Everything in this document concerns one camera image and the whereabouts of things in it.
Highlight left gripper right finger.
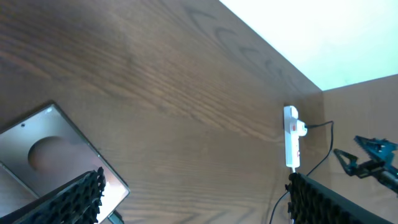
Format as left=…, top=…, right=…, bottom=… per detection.
left=285, top=173, right=392, bottom=224

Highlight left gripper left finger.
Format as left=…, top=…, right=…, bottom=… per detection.
left=1, top=167, right=106, bottom=224

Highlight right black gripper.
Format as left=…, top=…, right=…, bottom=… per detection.
left=333, top=136, right=397, bottom=194

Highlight black USB charging cable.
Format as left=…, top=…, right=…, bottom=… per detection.
left=107, top=120, right=335, bottom=224

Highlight Galaxy S25 Ultra smartphone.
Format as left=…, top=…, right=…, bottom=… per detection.
left=1, top=102, right=130, bottom=222

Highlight white power strip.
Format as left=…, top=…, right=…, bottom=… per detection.
left=284, top=106, right=308, bottom=172

